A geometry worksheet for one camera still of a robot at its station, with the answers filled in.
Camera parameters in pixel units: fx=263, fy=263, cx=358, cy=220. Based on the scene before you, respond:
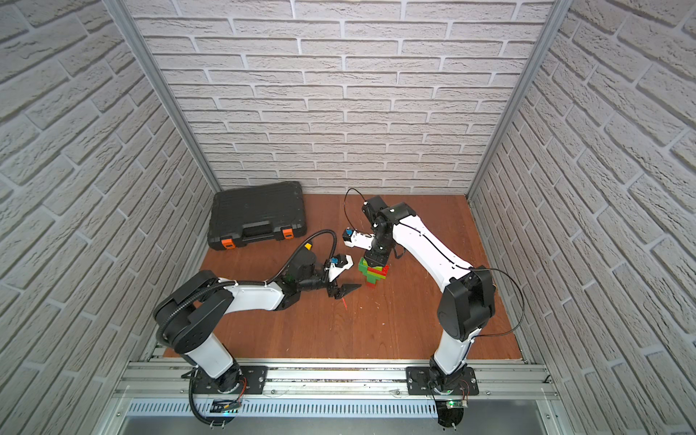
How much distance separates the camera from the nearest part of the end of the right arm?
0.60 meters

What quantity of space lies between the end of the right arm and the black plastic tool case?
40 centimetres

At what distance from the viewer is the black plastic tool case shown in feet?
3.27
